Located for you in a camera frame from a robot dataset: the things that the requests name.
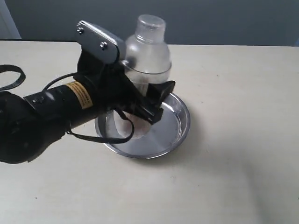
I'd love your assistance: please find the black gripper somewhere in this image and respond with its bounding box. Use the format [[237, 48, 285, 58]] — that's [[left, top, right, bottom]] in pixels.
[[23, 50, 176, 131]]

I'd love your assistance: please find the clear plastic shaker bottle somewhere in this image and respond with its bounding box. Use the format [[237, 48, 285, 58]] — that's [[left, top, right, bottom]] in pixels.
[[114, 14, 173, 140]]

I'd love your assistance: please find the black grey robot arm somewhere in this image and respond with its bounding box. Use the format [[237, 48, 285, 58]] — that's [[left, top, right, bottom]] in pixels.
[[0, 50, 175, 164]]

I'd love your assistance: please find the round steel tray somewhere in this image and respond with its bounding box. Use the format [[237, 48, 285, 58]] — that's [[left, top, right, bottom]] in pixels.
[[104, 93, 191, 159]]

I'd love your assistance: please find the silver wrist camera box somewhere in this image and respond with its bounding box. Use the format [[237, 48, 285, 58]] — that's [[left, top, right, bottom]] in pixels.
[[75, 20, 126, 64]]

